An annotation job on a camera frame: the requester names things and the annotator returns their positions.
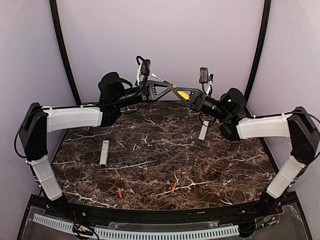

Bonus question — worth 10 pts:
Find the white battery cover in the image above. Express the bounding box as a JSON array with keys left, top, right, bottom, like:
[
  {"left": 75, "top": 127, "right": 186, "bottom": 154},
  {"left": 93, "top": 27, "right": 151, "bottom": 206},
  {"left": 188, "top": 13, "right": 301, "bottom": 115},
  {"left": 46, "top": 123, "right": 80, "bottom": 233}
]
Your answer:
[{"left": 198, "top": 120, "right": 209, "bottom": 141}]

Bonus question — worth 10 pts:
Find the white remote control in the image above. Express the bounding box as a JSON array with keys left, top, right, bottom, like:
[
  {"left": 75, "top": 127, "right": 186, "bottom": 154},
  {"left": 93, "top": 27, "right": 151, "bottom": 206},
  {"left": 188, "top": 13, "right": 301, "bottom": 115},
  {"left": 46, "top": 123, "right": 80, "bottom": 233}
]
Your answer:
[{"left": 99, "top": 140, "right": 110, "bottom": 168}]

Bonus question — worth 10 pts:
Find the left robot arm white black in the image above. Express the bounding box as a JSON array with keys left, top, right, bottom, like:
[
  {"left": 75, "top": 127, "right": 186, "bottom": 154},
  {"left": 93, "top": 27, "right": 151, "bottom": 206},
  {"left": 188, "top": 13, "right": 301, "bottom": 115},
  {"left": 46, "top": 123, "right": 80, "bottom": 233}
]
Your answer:
[{"left": 14, "top": 72, "right": 174, "bottom": 201}]

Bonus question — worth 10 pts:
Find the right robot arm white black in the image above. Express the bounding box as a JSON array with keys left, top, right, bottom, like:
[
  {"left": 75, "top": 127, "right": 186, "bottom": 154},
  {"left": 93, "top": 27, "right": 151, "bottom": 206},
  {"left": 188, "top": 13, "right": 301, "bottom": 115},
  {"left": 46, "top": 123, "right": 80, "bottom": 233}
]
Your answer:
[{"left": 172, "top": 87, "right": 320, "bottom": 199}]

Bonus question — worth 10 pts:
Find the orange battery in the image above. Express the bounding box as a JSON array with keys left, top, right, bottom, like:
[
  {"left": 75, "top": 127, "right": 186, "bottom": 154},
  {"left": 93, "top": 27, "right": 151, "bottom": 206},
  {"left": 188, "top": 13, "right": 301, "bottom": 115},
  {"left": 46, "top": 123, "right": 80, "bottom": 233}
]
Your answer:
[
  {"left": 171, "top": 182, "right": 177, "bottom": 193},
  {"left": 118, "top": 188, "right": 123, "bottom": 199}
]

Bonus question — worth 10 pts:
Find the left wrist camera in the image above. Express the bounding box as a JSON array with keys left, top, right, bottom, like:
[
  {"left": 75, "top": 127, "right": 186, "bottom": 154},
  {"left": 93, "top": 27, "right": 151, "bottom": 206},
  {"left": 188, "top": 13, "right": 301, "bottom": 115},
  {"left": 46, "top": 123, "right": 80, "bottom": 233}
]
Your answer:
[{"left": 135, "top": 55, "right": 151, "bottom": 87}]

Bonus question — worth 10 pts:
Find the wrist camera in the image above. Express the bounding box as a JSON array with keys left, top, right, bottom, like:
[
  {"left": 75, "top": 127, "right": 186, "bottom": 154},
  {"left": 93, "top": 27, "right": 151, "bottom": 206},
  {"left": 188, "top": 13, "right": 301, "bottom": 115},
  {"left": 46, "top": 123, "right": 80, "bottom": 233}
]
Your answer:
[
  {"left": 199, "top": 67, "right": 214, "bottom": 96},
  {"left": 135, "top": 55, "right": 151, "bottom": 87}
]

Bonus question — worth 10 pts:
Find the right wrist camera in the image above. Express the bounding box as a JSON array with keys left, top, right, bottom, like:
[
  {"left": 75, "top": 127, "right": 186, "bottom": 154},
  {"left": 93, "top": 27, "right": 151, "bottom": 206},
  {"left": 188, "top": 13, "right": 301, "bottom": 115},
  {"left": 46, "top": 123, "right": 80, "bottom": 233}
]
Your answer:
[{"left": 199, "top": 67, "right": 214, "bottom": 96}]

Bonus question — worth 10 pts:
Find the right black frame post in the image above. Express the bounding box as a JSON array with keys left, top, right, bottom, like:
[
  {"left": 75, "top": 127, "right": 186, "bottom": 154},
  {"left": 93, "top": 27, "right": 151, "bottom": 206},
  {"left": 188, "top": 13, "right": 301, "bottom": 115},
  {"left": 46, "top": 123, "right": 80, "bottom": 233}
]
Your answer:
[{"left": 244, "top": 0, "right": 272, "bottom": 101}]

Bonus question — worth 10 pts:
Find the black frame post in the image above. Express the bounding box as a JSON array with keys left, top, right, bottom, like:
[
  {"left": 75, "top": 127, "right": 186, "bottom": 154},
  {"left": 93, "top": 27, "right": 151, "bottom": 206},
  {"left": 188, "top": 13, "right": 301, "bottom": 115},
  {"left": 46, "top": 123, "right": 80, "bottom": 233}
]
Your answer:
[
  {"left": 49, "top": 0, "right": 82, "bottom": 106},
  {"left": 244, "top": 0, "right": 272, "bottom": 101}
]

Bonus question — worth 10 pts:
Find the left black frame post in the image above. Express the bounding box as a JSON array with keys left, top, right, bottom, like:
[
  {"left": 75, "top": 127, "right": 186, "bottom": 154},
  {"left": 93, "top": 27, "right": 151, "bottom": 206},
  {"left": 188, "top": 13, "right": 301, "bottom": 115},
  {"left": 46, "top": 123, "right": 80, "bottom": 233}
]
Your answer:
[{"left": 49, "top": 0, "right": 82, "bottom": 106}]

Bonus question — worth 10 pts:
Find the white slotted cable duct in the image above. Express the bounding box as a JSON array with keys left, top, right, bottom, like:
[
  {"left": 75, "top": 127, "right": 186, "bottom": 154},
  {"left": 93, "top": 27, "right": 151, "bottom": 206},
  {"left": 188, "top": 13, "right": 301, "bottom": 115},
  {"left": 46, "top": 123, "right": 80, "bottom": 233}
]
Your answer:
[{"left": 32, "top": 213, "right": 240, "bottom": 240}]

